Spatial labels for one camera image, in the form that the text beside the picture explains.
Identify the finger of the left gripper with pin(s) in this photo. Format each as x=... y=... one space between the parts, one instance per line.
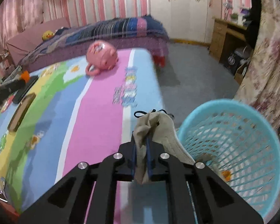
x=9 y=88

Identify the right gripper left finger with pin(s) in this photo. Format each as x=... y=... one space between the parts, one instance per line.
x=87 y=193

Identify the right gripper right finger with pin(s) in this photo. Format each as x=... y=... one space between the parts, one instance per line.
x=195 y=193

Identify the orange plastic cap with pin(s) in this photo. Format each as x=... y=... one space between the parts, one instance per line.
x=25 y=76

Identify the turquoise plastic laundry basket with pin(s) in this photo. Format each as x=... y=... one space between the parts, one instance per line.
x=233 y=138

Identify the black rectangular case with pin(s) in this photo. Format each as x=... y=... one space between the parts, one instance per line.
x=22 y=92

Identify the brown rectangular tray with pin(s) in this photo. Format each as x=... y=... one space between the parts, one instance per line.
x=20 y=112

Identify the yellow duck plush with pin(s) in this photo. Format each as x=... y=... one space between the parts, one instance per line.
x=47 y=35

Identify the bed with plaid quilt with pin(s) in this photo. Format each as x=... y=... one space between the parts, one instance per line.
x=29 y=51

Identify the pink window curtain left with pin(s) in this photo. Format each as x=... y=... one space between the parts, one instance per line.
x=16 y=16

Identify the pink piggy bank mug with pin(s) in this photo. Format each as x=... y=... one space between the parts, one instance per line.
x=100 y=56

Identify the floral curtain right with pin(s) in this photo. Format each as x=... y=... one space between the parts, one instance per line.
x=260 y=87

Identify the black box under desk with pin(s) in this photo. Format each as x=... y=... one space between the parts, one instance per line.
x=233 y=61

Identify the wooden desk with drawers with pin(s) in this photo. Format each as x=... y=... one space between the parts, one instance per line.
x=226 y=37

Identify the white wardrobe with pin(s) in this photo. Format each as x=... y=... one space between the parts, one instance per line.
x=187 y=20

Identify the desk lamp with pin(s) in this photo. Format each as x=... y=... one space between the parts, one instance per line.
x=227 y=9

